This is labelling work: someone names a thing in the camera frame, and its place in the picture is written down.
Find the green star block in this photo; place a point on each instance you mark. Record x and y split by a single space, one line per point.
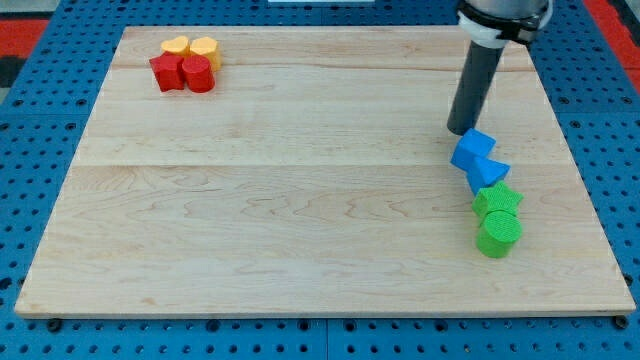
498 197

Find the red star block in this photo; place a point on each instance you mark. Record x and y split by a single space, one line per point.
167 69

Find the wooden board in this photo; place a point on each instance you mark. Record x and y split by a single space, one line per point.
314 180

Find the blue cube block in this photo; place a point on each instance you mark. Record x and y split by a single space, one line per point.
472 144

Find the red cylinder block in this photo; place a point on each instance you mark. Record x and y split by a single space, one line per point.
198 74

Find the blue triangle block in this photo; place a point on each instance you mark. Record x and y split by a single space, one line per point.
484 172

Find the yellow hexagon block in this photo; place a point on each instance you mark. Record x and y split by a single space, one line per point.
209 48

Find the green cylinder block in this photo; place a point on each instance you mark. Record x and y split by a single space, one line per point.
498 233

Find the yellow heart block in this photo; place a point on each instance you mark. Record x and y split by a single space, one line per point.
179 46

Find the grey cylindrical pointer tool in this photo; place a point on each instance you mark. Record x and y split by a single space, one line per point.
478 72

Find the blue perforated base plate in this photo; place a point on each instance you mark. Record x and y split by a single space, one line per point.
48 105

